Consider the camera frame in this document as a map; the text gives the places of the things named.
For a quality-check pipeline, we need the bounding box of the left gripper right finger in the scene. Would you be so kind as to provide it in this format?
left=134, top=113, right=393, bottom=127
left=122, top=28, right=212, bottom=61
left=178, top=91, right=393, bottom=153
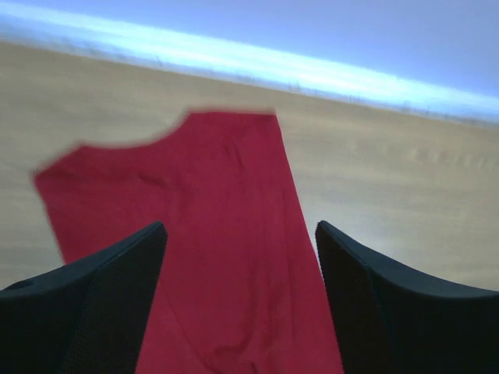
left=316, top=221, right=498, bottom=373

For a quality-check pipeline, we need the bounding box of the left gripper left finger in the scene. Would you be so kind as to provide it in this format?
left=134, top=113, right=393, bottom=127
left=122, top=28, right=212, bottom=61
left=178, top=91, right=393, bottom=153
left=1, top=222, right=168, bottom=373

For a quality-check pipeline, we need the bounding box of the dark red t-shirt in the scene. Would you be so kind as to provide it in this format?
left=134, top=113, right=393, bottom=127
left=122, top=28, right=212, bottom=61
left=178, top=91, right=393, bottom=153
left=34, top=111, right=343, bottom=373

